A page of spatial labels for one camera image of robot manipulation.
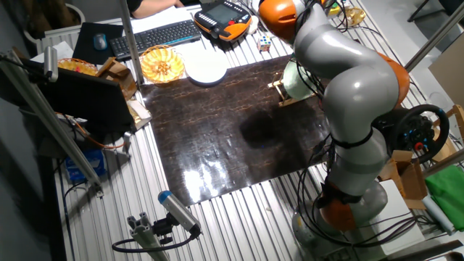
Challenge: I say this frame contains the pale green round dish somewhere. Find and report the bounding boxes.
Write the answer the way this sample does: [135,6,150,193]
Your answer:
[281,57,318,102]

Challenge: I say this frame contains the white robot base platform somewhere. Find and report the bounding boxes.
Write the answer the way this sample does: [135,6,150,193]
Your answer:
[362,179,425,254]

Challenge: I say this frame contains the person's bare forearm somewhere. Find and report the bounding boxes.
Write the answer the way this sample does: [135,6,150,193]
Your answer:
[130,0,184,20]

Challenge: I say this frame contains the wooden dish rack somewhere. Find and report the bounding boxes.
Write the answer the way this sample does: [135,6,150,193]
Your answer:
[267,72,316,108]

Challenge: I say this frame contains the small amber glass dish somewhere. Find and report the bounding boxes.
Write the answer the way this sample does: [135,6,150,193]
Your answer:
[344,7,367,26]

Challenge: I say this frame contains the dark marble pattern mat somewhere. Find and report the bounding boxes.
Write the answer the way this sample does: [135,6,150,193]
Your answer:
[139,54,341,207]

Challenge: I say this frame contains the white round plate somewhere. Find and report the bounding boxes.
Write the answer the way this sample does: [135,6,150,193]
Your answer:
[183,49,229,87]

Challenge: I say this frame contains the Rubik's cube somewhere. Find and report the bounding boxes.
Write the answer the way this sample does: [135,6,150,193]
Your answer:
[257,35,272,52]

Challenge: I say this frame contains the white yellow packet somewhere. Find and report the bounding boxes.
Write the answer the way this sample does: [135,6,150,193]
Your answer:
[126,99,153,131]

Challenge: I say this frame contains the amber glass ribbed bowl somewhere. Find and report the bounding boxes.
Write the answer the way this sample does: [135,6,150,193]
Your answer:
[139,44,186,85]

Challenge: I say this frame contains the white egg shaped object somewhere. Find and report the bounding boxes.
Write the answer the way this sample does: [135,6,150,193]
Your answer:
[247,14,260,36]

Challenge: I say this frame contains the black orange teach pendant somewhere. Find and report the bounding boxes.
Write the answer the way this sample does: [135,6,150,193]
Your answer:
[193,0,253,43]

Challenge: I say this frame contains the black computer keyboard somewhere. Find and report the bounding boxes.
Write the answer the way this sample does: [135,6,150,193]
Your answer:
[109,19,202,62]

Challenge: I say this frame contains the black laptop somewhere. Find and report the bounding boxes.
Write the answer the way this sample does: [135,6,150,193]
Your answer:
[21,59,136,133]

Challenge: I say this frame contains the blue tissue pack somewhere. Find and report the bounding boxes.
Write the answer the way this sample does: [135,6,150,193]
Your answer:
[65,148,107,184]

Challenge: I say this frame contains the yellow green button box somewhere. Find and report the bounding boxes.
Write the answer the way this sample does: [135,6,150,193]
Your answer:
[324,0,344,17]

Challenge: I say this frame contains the grey blue computer mouse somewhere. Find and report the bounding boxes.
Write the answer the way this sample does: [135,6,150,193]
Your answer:
[93,33,109,51]

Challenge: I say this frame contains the orange wicker basket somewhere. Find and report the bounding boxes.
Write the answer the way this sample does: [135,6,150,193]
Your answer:
[57,57,99,77]

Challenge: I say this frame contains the black mouse pad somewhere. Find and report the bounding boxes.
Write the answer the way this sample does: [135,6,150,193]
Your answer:
[72,22,125,66]

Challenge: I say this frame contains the brown cardboard box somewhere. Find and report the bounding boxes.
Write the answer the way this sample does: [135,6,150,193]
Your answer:
[377,150,428,210]

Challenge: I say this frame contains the white paper sheet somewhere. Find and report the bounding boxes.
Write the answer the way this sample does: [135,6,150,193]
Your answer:
[30,40,75,63]

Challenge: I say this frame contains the white round chair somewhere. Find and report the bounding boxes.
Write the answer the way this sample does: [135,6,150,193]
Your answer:
[23,3,86,55]

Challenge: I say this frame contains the black racing steering wheel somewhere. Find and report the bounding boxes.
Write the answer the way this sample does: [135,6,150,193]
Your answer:
[373,104,450,165]

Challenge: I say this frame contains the white paper roll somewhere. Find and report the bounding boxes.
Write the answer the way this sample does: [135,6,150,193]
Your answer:
[422,195,456,236]

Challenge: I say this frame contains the beige board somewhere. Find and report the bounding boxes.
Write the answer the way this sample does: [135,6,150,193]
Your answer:
[428,41,464,108]

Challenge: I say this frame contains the green cloth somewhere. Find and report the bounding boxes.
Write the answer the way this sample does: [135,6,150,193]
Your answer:
[424,165,464,232]

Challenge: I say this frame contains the wooden chair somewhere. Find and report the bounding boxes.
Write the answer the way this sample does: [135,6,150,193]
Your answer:
[433,104,464,162]

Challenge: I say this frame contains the black office chair base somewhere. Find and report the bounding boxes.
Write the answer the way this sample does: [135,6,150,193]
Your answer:
[407,0,464,22]

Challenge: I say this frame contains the silver camera with blue cap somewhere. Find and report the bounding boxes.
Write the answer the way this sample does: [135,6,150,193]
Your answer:
[157,190,202,235]

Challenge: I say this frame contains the aluminium frame post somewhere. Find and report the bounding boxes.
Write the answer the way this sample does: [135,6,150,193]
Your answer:
[119,0,145,86]

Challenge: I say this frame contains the grey aluminium profile bracket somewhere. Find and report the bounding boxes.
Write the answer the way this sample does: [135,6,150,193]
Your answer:
[126,212,171,261]

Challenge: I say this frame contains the orange cable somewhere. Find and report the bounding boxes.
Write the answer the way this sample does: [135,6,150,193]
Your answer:
[54,112,126,150]

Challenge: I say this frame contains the black camera cable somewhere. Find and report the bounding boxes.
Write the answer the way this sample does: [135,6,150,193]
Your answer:
[111,231,199,254]

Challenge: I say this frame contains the slanted aluminium frame beam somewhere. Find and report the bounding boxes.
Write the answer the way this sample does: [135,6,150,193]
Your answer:
[0,50,104,196]

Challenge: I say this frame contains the silver camera on beam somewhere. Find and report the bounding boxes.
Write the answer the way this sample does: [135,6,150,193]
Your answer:
[43,45,59,83]

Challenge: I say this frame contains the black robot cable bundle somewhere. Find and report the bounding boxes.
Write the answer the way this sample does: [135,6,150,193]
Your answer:
[295,137,442,251]

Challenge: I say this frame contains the slanted silver frame pole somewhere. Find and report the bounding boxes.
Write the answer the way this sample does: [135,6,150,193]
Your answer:
[404,1,464,73]

